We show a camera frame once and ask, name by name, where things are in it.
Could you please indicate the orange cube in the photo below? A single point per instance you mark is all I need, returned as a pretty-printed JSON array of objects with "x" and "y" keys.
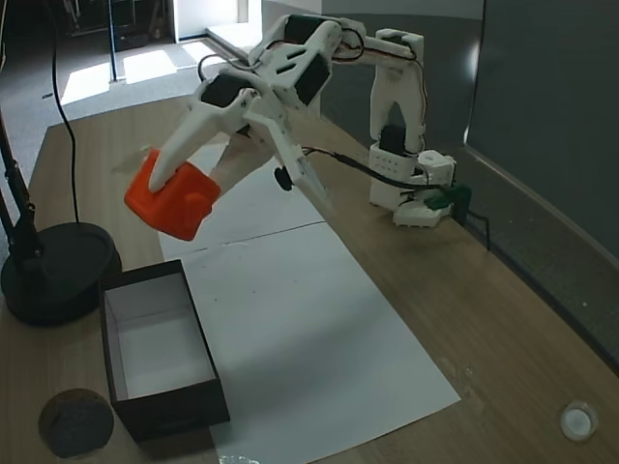
[{"x": 179, "y": 203}]

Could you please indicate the brown cardboard box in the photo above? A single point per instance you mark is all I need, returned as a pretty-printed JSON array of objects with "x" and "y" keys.
[{"x": 159, "y": 338}]

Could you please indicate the white paper sheet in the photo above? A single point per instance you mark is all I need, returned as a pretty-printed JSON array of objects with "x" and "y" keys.
[
  {"x": 309, "y": 348},
  {"x": 271, "y": 212}
]

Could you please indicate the blue metal pole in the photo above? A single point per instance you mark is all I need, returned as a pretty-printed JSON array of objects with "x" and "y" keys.
[{"x": 113, "y": 43}]

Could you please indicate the black desk lamp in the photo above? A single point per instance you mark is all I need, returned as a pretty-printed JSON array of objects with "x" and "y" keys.
[{"x": 58, "y": 275}]

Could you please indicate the green table clamp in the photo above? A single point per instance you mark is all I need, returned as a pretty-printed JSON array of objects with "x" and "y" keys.
[{"x": 452, "y": 198}]

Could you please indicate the white round desk cap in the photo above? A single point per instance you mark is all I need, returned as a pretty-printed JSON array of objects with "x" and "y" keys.
[{"x": 578, "y": 420}]

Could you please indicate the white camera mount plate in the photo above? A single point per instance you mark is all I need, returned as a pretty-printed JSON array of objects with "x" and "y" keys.
[{"x": 285, "y": 140}]

